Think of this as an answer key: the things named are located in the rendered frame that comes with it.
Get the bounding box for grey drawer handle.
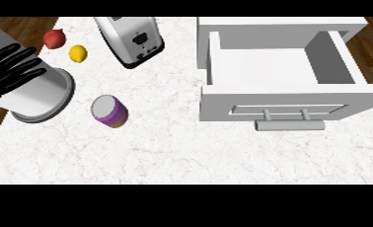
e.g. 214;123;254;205
254;108;326;132

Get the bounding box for purple can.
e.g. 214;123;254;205
90;94;130;129

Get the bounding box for silver and black toaster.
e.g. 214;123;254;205
93;17;167;70

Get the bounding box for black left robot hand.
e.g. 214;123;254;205
0;43;49;98

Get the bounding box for red apple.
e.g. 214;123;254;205
43;29;67;50

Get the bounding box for white open drawer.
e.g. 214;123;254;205
200;31;373;122

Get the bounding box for white cabinet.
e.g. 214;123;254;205
195;17;369;71

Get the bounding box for yellow lemon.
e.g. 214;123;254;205
67;44;89;64

